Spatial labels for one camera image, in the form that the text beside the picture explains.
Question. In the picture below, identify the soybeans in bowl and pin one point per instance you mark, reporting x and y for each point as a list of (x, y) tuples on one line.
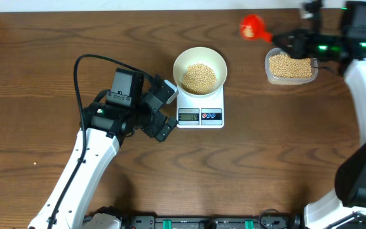
[(199, 79)]

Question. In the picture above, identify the clear plastic soybean container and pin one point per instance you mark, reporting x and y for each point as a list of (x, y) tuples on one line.
[(283, 70)]

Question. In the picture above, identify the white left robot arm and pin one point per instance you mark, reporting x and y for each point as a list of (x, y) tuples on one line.
[(68, 202)]

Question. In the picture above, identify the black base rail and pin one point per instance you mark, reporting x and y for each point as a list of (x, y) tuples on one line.
[(108, 217)]

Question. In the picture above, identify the cream ceramic bowl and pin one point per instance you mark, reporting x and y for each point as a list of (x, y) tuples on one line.
[(202, 55)]

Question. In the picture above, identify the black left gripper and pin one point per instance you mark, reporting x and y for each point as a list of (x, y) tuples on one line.
[(152, 128)]

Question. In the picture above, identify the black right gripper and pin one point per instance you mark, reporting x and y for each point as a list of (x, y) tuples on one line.
[(300, 46)]

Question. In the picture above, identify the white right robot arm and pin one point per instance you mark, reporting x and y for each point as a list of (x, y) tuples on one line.
[(345, 205)]

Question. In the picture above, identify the red plastic measuring scoop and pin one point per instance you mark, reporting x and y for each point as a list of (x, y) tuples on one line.
[(252, 27)]

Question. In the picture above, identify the white digital kitchen scale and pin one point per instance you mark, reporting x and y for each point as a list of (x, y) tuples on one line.
[(200, 111)]

